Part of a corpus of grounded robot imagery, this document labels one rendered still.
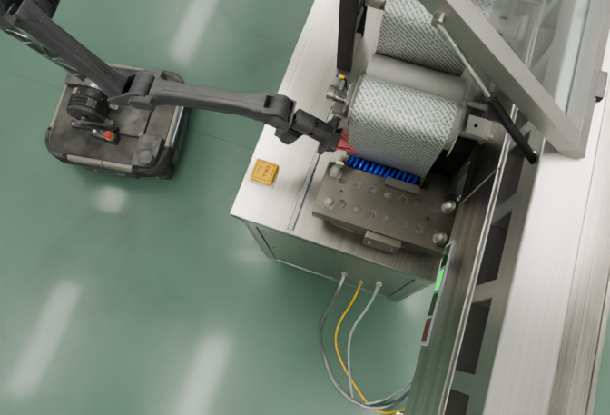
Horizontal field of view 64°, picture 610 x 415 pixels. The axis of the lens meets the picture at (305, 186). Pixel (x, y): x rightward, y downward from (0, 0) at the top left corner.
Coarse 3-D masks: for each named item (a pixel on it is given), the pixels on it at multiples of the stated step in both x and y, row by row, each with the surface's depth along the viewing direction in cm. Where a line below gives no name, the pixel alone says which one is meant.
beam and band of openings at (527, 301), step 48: (528, 192) 75; (576, 192) 73; (528, 240) 71; (576, 240) 71; (480, 288) 85; (528, 288) 69; (480, 336) 86; (528, 336) 67; (480, 384) 69; (528, 384) 66
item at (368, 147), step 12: (360, 144) 133; (372, 144) 131; (384, 144) 128; (396, 144) 126; (360, 156) 142; (372, 156) 138; (384, 156) 136; (396, 156) 133; (408, 156) 130; (420, 156) 127; (432, 156) 125; (396, 168) 141; (408, 168) 138; (420, 168) 135
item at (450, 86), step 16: (384, 64) 128; (400, 64) 128; (416, 64) 130; (384, 80) 128; (400, 80) 127; (416, 80) 126; (432, 80) 126; (448, 80) 126; (464, 80) 127; (448, 96) 125
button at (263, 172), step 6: (258, 162) 154; (264, 162) 154; (270, 162) 154; (258, 168) 154; (264, 168) 154; (270, 168) 154; (276, 168) 154; (252, 174) 153; (258, 174) 153; (264, 174) 153; (270, 174) 153; (252, 180) 155; (258, 180) 153; (264, 180) 152; (270, 180) 152
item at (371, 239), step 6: (366, 234) 136; (372, 234) 136; (378, 234) 136; (366, 240) 140; (372, 240) 137; (378, 240) 136; (384, 240) 136; (390, 240) 136; (396, 240) 136; (372, 246) 145; (378, 246) 143; (384, 246) 140; (390, 246) 137; (396, 246) 135; (390, 252) 145
